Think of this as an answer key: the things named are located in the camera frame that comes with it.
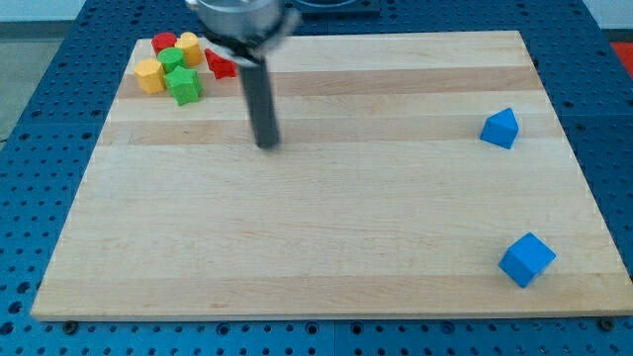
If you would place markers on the wooden board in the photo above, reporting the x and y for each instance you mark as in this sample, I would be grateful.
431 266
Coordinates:
382 201

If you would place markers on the blue cube block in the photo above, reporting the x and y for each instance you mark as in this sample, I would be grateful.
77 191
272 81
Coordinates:
526 259

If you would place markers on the red cylinder block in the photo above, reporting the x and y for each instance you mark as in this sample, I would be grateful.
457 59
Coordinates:
162 41

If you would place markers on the yellow cylinder block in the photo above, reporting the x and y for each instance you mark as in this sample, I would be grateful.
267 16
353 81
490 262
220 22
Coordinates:
190 45

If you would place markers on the green cylinder block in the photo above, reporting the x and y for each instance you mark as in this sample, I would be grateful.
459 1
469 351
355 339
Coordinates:
171 58

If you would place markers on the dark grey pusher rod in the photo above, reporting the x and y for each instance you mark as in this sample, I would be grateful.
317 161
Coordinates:
258 94

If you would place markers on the blue triangle block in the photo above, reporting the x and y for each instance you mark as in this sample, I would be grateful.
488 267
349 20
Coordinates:
501 129

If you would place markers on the green star block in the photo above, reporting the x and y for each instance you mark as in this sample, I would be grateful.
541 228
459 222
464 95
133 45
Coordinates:
184 85

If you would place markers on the yellow hexagon block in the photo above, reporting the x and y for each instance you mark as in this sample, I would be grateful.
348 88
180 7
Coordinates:
149 75

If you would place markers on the red star block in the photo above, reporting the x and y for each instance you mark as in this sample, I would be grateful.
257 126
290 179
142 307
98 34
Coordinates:
220 66

